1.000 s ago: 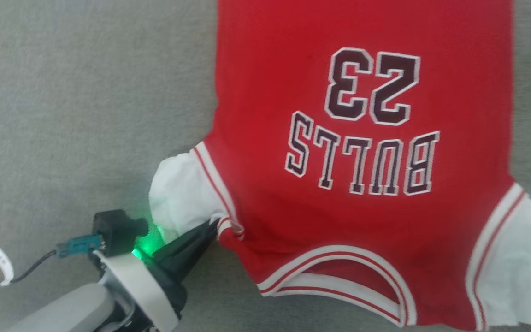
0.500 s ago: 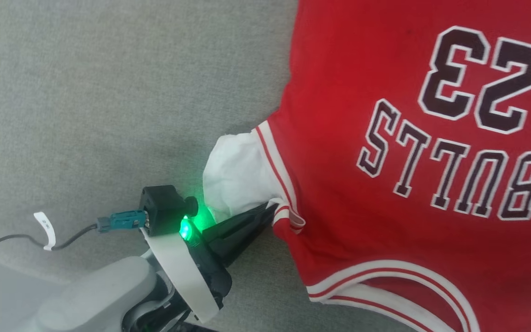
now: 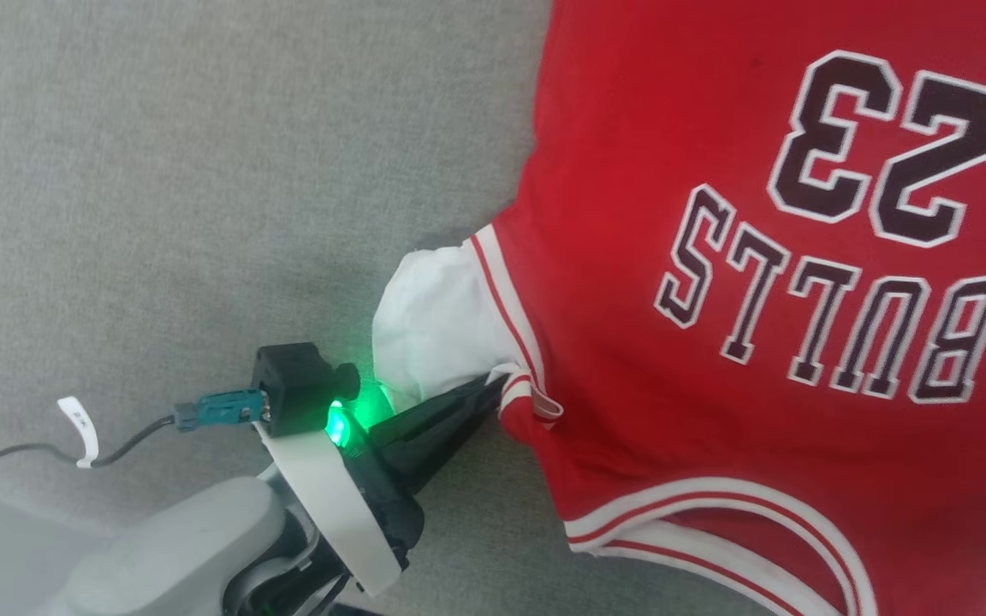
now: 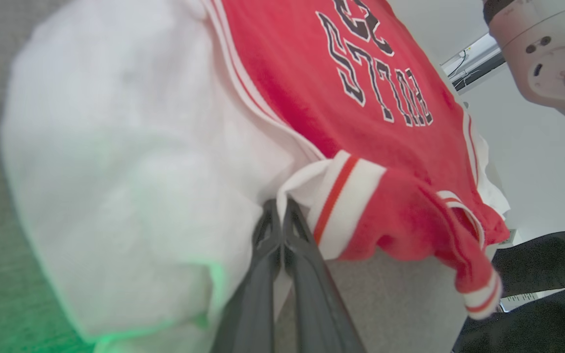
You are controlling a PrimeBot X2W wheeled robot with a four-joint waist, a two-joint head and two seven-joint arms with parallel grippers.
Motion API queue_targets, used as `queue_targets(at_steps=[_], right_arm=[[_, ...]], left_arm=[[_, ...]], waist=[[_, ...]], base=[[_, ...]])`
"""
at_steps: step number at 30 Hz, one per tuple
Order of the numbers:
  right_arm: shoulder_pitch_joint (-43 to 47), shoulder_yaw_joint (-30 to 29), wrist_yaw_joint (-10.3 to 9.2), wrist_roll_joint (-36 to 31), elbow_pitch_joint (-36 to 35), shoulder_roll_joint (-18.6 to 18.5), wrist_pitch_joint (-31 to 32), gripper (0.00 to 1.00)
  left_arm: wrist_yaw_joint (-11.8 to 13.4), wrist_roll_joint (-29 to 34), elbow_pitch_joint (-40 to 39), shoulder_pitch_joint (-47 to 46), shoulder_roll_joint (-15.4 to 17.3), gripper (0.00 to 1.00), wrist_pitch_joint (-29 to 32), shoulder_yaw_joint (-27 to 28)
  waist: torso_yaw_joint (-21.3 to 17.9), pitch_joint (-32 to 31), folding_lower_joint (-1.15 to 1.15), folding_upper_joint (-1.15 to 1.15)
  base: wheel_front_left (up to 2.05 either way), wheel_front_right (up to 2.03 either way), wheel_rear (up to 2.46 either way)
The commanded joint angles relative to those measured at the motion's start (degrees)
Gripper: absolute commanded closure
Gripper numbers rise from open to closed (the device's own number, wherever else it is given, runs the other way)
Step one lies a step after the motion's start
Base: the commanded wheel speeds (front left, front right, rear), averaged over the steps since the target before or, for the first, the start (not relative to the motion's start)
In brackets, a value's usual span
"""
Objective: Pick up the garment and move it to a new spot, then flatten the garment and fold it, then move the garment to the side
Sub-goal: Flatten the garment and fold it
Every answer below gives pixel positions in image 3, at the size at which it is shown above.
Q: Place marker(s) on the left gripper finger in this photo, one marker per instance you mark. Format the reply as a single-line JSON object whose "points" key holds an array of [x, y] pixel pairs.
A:
{"points": [[433, 412], [433, 449]]}

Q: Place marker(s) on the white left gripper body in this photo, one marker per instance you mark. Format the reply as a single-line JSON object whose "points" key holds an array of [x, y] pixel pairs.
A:
{"points": [[330, 496]]}

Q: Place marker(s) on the red white basketball jersey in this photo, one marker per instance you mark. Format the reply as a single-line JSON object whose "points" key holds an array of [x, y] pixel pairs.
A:
{"points": [[630, 128]]}

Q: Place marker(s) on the grey fabric sofa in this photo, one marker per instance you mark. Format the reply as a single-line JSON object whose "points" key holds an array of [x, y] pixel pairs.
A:
{"points": [[159, 171]]}

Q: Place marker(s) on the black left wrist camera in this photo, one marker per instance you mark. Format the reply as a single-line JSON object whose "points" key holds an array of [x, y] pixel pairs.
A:
{"points": [[292, 385]]}

